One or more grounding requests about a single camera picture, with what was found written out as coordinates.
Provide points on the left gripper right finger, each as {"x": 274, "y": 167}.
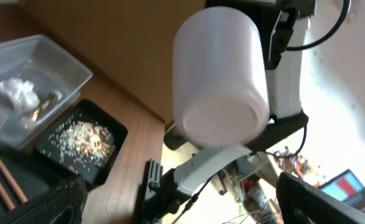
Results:
{"x": 301, "y": 203}

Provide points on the food scraps and rice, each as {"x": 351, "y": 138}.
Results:
{"x": 79, "y": 142}

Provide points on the gold snack wrapper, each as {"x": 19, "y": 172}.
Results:
{"x": 52, "y": 99}

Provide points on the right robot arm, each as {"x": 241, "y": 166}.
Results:
{"x": 279, "y": 23}

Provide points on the pink cup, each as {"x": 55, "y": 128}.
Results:
{"x": 219, "y": 88}

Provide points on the wooden chopstick right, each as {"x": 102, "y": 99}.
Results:
{"x": 13, "y": 183}

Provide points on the round black tray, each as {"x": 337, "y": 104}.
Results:
{"x": 33, "y": 177}

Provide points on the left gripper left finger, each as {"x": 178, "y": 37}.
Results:
{"x": 62, "y": 203}

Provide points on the white tissue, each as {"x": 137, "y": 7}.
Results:
{"x": 20, "y": 93}

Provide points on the black rectangular tray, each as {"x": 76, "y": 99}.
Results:
{"x": 86, "y": 110}

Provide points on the clear plastic bin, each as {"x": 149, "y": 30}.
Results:
{"x": 49, "y": 68}

